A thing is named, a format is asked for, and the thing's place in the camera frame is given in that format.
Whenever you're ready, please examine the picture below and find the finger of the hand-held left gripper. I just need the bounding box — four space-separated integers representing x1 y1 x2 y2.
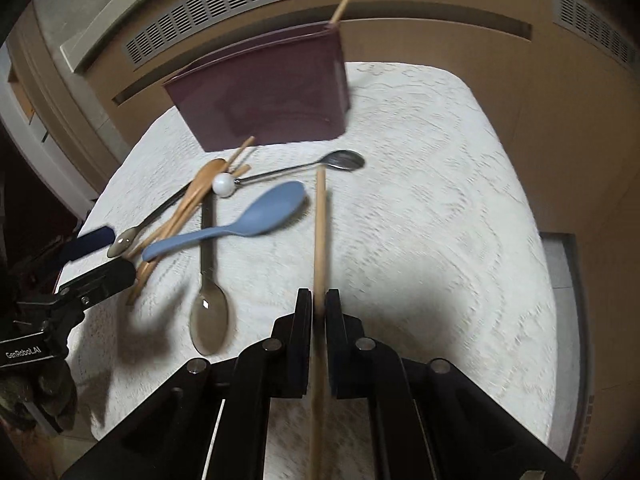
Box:
59 226 117 266
55 259 138 311

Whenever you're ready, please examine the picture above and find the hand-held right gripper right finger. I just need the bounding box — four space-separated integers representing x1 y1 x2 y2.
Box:
326 287 581 480

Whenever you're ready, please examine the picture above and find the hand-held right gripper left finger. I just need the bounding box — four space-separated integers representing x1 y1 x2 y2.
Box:
60 287 314 480

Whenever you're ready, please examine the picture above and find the large metal spoon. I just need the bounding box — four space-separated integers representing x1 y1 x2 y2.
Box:
189 192 231 356

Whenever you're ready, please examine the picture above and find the wooden spoon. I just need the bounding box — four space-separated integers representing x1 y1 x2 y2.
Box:
135 158 228 286

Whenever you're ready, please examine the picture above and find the blue plastic spoon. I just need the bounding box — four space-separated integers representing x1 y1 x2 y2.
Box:
142 181 307 263

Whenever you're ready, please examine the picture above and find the silver spoon with white ball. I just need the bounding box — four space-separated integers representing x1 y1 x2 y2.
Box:
211 150 367 197

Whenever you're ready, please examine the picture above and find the maroon utensil holder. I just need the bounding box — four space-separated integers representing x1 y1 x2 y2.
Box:
162 24 351 153

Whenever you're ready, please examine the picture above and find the person's left hand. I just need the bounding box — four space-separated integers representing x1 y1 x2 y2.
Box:
0 357 77 436

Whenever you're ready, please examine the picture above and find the white lace tablecloth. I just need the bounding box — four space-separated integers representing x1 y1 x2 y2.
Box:
65 62 558 480

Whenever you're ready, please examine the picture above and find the grey stone ledge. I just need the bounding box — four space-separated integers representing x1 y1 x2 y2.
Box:
30 0 251 73

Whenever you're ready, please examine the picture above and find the long grey vent grille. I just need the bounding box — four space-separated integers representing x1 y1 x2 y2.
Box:
122 0 443 67

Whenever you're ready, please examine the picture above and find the wooden radiator cabinet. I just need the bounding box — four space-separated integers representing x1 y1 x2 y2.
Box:
0 0 640 261

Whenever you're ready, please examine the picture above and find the small grey vent grille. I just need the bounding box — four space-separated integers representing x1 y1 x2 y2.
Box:
552 0 640 73

